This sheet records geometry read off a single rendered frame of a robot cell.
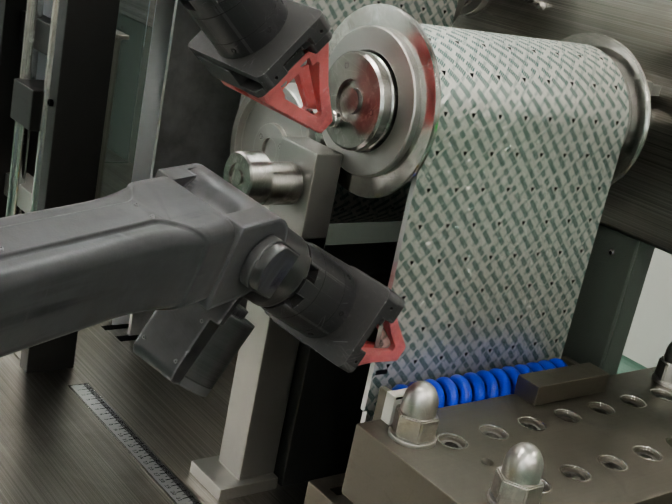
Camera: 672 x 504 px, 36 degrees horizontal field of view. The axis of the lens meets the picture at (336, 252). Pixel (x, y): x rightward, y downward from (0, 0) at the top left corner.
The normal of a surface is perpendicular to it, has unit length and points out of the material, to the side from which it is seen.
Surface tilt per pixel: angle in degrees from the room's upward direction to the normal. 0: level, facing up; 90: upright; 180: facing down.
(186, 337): 69
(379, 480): 90
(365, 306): 60
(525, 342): 90
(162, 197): 15
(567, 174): 90
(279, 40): 48
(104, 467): 0
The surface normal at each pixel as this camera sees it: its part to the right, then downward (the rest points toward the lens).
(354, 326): -0.58, -0.43
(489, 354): 0.59, 0.36
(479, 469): 0.19, -0.93
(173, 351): -0.29, -0.14
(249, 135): -0.78, 0.04
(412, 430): -0.38, 0.22
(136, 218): 0.41, -0.83
